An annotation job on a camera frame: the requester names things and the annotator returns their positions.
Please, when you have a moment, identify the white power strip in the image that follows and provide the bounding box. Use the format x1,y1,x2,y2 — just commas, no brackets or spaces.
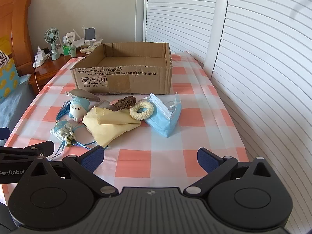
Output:
33,49,51,68

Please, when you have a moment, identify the yellow cloth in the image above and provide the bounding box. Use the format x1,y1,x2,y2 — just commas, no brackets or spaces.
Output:
82,106,141,149

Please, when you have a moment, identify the white cable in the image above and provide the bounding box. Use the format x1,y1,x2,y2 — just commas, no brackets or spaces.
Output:
34,66,41,93

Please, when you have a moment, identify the blue yellow pillow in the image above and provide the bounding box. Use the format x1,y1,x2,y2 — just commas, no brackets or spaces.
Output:
0,35,20,103

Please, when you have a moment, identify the grey cloth with pink edge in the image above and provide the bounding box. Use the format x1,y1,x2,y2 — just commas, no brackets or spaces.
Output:
65,89,118,112

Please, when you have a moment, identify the white louvered closet door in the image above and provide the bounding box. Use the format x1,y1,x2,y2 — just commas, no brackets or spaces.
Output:
145,0,225,54
211,0,312,234

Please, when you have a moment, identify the blue mirror on white stand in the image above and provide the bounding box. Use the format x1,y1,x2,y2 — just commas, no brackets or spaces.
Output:
83,27,97,47

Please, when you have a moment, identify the white tube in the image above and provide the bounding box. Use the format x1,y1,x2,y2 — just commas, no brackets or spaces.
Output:
65,31,76,47

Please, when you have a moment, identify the stack of blue face masks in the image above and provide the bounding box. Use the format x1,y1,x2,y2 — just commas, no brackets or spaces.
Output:
141,92,183,138

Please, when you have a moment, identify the floral sachet pouch with tassel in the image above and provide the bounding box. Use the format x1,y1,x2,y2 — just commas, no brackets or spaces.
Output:
49,99,109,157

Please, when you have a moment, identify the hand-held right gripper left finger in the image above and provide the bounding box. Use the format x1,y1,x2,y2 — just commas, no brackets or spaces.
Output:
24,146,120,199

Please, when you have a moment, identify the wooden nightstand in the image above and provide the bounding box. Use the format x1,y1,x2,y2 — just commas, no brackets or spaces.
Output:
29,49,86,95

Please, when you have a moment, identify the blue bedding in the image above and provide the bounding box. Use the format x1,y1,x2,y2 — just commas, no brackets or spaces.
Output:
0,74,35,141

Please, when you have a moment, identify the brown cardboard box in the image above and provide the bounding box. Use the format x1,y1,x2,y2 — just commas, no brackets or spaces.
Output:
71,42,173,95

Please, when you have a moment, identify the pink checkered tablecloth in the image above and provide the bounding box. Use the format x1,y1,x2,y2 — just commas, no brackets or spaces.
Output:
0,50,251,201

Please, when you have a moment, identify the green desk fan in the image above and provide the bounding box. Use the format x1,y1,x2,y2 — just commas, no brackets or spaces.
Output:
44,27,60,61

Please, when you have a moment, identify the blue and white plush toy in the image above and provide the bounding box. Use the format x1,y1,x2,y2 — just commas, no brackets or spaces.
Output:
69,97,91,122

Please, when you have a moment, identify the cream scrunchie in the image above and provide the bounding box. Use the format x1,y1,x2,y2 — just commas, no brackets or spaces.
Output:
129,101,155,121

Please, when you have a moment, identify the brown scrunchie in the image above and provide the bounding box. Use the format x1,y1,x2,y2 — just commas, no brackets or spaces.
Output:
115,97,137,111

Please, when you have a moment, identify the wooden headboard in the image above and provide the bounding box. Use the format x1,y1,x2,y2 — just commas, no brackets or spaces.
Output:
0,0,34,76

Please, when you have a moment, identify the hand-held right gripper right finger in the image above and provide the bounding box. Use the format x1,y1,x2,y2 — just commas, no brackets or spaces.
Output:
183,147,279,198

